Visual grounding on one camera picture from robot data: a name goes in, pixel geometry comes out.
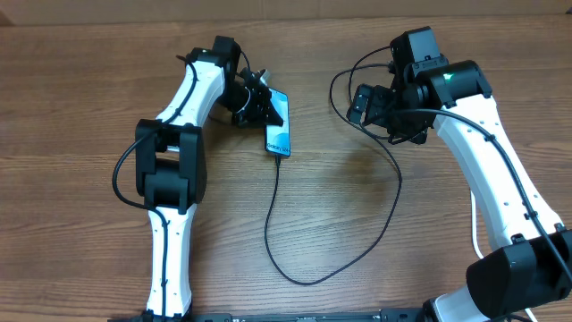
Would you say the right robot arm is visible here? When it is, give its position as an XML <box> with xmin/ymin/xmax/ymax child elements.
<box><xmin>347</xmin><ymin>27</ymin><xmax>571</xmax><ymax>321</ymax></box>

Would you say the blue Galaxy smartphone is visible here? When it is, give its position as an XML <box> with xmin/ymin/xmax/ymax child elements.
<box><xmin>265</xmin><ymin>89</ymin><xmax>290</xmax><ymax>157</ymax></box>

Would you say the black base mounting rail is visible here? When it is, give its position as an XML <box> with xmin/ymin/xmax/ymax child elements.
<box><xmin>112</xmin><ymin>308</ymin><xmax>432</xmax><ymax>322</ymax></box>

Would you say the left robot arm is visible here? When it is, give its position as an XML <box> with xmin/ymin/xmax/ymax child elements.
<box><xmin>132</xmin><ymin>36</ymin><xmax>291</xmax><ymax>321</ymax></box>

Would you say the black USB charging cable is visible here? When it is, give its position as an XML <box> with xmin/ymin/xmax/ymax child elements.
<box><xmin>263</xmin><ymin>46</ymin><xmax>403</xmax><ymax>287</ymax></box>

